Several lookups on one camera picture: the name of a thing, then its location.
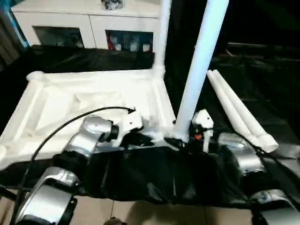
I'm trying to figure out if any grey crumpled bag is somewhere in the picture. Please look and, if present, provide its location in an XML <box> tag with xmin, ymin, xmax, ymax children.
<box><xmin>100</xmin><ymin>0</ymin><xmax>125</xmax><ymax>10</ymax></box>

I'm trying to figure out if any white plastic table leg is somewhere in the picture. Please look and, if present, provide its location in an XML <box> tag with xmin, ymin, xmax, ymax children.
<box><xmin>212</xmin><ymin>69</ymin><xmax>279</xmax><ymax>153</ymax></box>
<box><xmin>152</xmin><ymin>0</ymin><xmax>171</xmax><ymax>72</ymax></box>
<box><xmin>172</xmin><ymin>0</ymin><xmax>230</xmax><ymax>143</ymax></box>
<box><xmin>207</xmin><ymin>70</ymin><xmax>258</xmax><ymax>144</ymax></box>

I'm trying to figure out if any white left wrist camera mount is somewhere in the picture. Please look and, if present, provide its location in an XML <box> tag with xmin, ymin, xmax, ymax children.
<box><xmin>114</xmin><ymin>106</ymin><xmax>144</xmax><ymax>147</ymax></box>

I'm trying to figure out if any black metal frame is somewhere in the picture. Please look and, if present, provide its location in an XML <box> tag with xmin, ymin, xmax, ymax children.
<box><xmin>227</xmin><ymin>42</ymin><xmax>300</xmax><ymax>57</ymax></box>

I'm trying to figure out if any white plastic table top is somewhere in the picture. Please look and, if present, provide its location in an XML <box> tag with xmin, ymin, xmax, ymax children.
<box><xmin>0</xmin><ymin>67</ymin><xmax>179</xmax><ymax>169</ymax></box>

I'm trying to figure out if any grey curtain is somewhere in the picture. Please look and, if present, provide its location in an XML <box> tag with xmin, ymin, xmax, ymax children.
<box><xmin>0</xmin><ymin>7</ymin><xmax>31</xmax><ymax>68</ymax></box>

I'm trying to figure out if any white cabinet with glass doors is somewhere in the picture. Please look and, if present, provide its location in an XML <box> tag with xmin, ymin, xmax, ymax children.
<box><xmin>10</xmin><ymin>0</ymin><xmax>169</xmax><ymax>51</ymax></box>

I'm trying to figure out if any black plastic mat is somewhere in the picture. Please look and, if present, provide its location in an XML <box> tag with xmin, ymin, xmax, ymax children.
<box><xmin>0</xmin><ymin>44</ymin><xmax>300</xmax><ymax>209</ymax></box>

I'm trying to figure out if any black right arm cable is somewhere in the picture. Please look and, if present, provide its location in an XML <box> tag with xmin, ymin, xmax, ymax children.
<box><xmin>206</xmin><ymin>127</ymin><xmax>268</xmax><ymax>155</ymax></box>

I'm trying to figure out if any black metal table leg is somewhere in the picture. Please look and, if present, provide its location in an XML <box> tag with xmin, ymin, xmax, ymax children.
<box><xmin>0</xmin><ymin>185</ymin><xmax>17</xmax><ymax>202</ymax></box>

